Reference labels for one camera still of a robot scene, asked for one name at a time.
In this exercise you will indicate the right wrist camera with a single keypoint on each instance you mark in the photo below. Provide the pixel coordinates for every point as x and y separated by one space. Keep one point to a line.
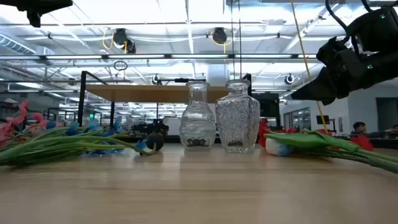
331 49

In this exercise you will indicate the cut-pattern glass vase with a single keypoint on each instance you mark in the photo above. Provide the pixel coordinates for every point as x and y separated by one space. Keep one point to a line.
237 121

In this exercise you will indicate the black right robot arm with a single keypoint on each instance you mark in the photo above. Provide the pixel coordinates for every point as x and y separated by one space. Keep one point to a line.
376 28

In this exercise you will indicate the red artificial flower spray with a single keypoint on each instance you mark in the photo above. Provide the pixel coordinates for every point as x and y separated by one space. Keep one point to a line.
362 143

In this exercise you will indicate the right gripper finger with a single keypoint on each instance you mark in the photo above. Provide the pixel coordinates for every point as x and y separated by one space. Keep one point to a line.
323 98
323 82

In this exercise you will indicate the black artificial tulip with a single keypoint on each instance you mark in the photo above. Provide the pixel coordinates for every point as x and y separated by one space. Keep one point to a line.
155 141

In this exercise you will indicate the pink artificial flower spray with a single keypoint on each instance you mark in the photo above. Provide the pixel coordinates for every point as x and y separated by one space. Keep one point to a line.
21 116

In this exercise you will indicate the background black robot arm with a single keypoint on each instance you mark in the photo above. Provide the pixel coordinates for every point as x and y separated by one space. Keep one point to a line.
152 128

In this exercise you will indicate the wooden shelf with black legs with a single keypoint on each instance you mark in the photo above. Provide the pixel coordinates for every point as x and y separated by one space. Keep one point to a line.
140 93

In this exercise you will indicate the black monitor screen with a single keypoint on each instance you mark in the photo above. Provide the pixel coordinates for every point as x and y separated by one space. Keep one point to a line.
269 105

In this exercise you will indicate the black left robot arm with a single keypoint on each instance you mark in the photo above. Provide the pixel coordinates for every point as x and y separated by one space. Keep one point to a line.
34 4

